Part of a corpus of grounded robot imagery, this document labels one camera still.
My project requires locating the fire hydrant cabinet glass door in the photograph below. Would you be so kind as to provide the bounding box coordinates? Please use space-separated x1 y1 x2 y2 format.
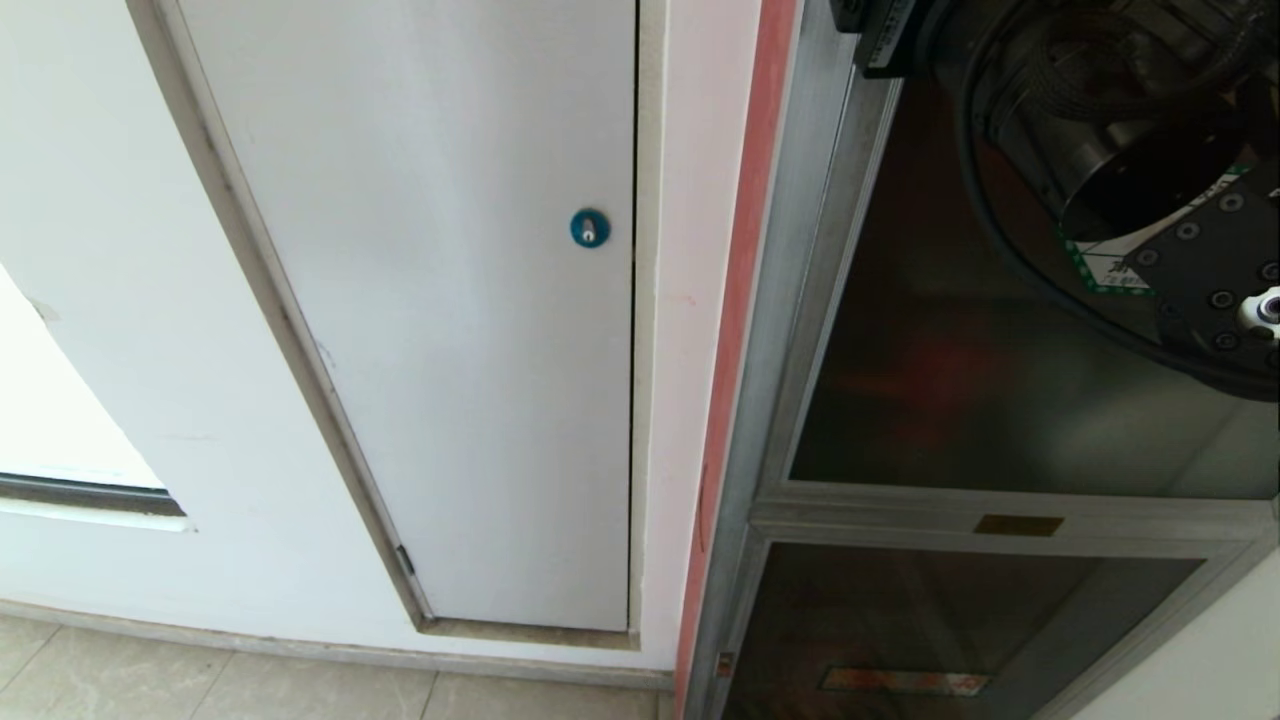
683 0 1280 720

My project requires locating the black cable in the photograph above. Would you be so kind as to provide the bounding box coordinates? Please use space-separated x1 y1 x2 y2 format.
953 0 1280 403

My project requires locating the white access panel door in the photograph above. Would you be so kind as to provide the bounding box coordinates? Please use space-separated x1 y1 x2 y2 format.
176 0 639 633

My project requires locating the small brass nameplate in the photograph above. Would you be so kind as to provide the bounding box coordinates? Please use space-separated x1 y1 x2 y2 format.
974 514 1065 538

